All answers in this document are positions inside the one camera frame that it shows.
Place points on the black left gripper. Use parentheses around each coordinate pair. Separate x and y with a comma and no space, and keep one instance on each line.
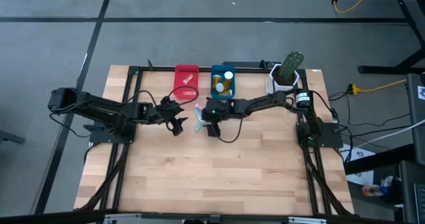
(167,111)

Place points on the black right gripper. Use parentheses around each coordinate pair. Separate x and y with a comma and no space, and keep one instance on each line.
(217,111)

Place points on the teal clear pill bottle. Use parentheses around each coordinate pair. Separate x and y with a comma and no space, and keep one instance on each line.
(198,127)

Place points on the yellow clear pill bottle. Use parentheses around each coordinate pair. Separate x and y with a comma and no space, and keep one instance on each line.
(188,79)

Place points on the blue plastic bin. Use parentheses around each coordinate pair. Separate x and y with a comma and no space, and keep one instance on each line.
(223,68)

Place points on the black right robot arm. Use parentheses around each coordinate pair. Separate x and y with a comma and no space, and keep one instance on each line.
(265,102)

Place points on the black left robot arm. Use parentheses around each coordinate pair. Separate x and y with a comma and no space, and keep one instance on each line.
(99,106)

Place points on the red plastic bin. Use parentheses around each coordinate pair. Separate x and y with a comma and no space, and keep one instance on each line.
(181,72)

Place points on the white hexagonal plant pot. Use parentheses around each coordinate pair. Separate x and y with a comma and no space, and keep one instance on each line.
(273,81)

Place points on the green cactus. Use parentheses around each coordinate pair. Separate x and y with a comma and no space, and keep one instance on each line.
(290,66)

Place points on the black crossbar with silver brackets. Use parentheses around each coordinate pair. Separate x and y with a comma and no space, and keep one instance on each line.
(66,215)

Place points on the white paper sheet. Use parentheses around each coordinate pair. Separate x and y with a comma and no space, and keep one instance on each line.
(360,153)

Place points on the black chair leg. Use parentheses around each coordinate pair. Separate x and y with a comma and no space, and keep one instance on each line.
(10,137)

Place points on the colourful small package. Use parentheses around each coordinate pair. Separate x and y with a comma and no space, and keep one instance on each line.
(373,190)

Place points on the black computer box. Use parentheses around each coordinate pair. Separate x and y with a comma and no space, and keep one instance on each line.
(417,124)

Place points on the black desk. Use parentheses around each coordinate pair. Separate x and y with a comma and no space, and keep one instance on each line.
(410,184)

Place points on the black aluminium table frame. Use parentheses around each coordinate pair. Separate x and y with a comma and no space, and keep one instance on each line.
(159,69)

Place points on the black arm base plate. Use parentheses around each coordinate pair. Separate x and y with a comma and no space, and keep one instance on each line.
(99,137)
(332,135)

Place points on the black desk leg frame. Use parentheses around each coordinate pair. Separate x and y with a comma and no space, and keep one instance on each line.
(382,69)

